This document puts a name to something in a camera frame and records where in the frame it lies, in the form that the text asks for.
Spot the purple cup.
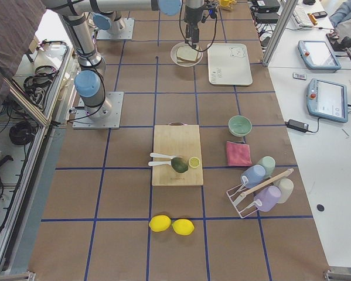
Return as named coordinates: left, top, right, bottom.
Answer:
left=254, top=186, right=281, bottom=212

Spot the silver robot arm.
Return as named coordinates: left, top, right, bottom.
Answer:
left=42, top=0, right=216, bottom=76
left=93, top=11, right=126, bottom=35

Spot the teach pendant near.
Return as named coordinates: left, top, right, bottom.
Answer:
left=306, top=78, right=348, bottom=123

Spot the teach pendant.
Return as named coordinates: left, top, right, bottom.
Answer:
left=298, top=40, right=341, bottom=72
left=306, top=78, right=348, bottom=123

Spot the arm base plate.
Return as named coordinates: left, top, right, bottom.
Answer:
left=72, top=91, right=124, bottom=129
left=97, top=18, right=135, bottom=40

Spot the yellow lemon right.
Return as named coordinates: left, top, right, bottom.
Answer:
left=172, top=218, right=195, bottom=236

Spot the green bowl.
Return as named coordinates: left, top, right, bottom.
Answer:
left=228, top=115, right=252, bottom=137

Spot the beige cup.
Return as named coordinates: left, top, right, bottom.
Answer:
left=274, top=178, right=294, bottom=204

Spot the lemon half slice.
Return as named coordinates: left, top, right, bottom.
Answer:
left=188, top=156, right=201, bottom=169

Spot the bamboo cutting board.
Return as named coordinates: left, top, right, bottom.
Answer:
left=152, top=124, right=203, bottom=186

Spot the white wire cup rack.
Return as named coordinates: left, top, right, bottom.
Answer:
left=226, top=168, right=294, bottom=218

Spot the green lime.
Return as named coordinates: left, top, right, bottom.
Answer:
left=171, top=157, right=189, bottom=173

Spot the teach pendant far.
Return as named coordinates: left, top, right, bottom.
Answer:
left=298, top=40, right=341, bottom=72

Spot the brown-crust bread slice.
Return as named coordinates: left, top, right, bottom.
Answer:
left=176, top=46, right=200, bottom=61

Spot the aluminium frame post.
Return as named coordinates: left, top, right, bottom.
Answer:
left=262, top=0, right=297, bottom=67

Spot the black power adapter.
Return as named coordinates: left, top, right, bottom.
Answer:
left=285, top=119, right=309, bottom=133

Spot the yellow lemon left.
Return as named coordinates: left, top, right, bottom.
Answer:
left=148, top=215, right=171, bottom=232

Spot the pink cloth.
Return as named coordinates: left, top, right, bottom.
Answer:
left=226, top=141, right=252, bottom=167

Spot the wooden rack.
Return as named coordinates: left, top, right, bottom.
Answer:
left=219, top=0, right=237, bottom=11

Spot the white bear tray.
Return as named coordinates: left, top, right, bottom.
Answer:
left=207, top=43, right=253, bottom=86

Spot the yellow lemon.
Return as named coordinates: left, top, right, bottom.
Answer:
left=148, top=215, right=171, bottom=232
left=172, top=218, right=195, bottom=236

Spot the green cup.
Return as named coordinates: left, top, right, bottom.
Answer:
left=257, top=156, right=275, bottom=178

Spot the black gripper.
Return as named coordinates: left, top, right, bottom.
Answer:
left=184, top=6, right=204, bottom=50

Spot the white plastic knife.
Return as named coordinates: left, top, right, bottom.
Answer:
left=148, top=160, right=172, bottom=167

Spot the blue cup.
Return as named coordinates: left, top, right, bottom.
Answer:
left=240, top=165, right=266, bottom=189

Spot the white round plate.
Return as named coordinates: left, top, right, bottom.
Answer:
left=171, top=42, right=203, bottom=67

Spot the bread slice on plate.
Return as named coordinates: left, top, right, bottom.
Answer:
left=176, top=58, right=201, bottom=64

